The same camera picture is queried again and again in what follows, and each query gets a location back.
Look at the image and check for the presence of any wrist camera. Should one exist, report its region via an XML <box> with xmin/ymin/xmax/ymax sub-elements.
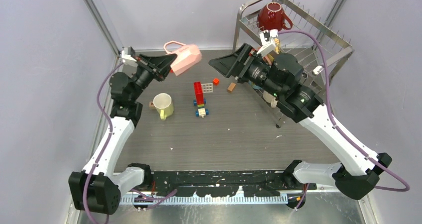
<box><xmin>257</xmin><ymin>29</ymin><xmax>278</xmax><ymax>56</ymax></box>
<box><xmin>120</xmin><ymin>46</ymin><xmax>138</xmax><ymax>67</ymax></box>

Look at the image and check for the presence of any pink faceted mug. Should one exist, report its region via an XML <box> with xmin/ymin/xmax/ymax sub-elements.
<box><xmin>163</xmin><ymin>40</ymin><xmax>202</xmax><ymax>76</ymax></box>

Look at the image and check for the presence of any pale yellow mug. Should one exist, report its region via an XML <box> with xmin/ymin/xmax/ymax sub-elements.
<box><xmin>153</xmin><ymin>93</ymin><xmax>174</xmax><ymax>120</ymax></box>

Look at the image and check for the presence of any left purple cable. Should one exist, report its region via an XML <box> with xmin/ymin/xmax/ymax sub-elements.
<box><xmin>82</xmin><ymin>62</ymin><xmax>124</xmax><ymax>224</ymax></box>

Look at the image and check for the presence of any dark red cup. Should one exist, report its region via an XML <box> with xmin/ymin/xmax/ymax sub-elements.
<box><xmin>257</xmin><ymin>2</ymin><xmax>293</xmax><ymax>31</ymax></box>

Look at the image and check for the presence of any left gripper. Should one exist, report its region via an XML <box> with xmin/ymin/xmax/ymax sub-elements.
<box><xmin>130</xmin><ymin>54</ymin><xmax>178</xmax><ymax>102</ymax></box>

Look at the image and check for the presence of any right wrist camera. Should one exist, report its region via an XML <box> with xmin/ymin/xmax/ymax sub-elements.
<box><xmin>257</xmin><ymin>29</ymin><xmax>278</xmax><ymax>56</ymax></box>

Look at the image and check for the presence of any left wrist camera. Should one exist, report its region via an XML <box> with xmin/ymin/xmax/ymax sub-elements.
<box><xmin>120</xmin><ymin>46</ymin><xmax>138</xmax><ymax>67</ymax></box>

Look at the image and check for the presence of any small yellow cup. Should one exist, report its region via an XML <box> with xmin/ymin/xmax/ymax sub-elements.
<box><xmin>274</xmin><ymin>38</ymin><xmax>280</xmax><ymax>54</ymax></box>

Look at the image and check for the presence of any cream floral mug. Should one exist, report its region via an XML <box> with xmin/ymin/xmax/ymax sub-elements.
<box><xmin>262</xmin><ymin>91</ymin><xmax>278</xmax><ymax>108</ymax></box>

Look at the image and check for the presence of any red duplo block tower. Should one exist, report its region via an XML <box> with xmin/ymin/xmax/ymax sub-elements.
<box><xmin>193</xmin><ymin>81</ymin><xmax>206</xmax><ymax>107</ymax></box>

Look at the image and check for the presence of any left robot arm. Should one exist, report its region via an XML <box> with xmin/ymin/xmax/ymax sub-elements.
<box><xmin>68</xmin><ymin>54</ymin><xmax>177</xmax><ymax>215</ymax></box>

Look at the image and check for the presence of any orange cube near grid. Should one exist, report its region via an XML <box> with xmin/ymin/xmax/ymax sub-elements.
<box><xmin>212</xmin><ymin>78</ymin><xmax>219</xmax><ymax>86</ymax></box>

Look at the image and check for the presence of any blue patterned mug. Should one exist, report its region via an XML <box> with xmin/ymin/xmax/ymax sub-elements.
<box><xmin>248</xmin><ymin>81</ymin><xmax>262</xmax><ymax>90</ymax></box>

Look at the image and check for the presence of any steel dish rack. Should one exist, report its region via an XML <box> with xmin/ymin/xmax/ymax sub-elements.
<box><xmin>232</xmin><ymin>0</ymin><xmax>355</xmax><ymax>129</ymax></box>

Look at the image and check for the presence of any brown wooden block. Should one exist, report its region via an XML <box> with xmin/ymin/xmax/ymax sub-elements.
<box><xmin>227</xmin><ymin>83</ymin><xmax>236</xmax><ymax>93</ymax></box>

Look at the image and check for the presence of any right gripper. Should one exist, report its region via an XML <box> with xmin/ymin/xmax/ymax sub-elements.
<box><xmin>209</xmin><ymin>43</ymin><xmax>283</xmax><ymax>99</ymax></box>

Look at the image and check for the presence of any white window grid piece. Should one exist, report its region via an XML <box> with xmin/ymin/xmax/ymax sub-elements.
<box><xmin>202</xmin><ymin>83</ymin><xmax>213</xmax><ymax>93</ymax></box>

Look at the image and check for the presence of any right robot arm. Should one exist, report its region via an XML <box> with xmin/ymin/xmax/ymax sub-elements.
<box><xmin>209</xmin><ymin>44</ymin><xmax>392</xmax><ymax>200</ymax></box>

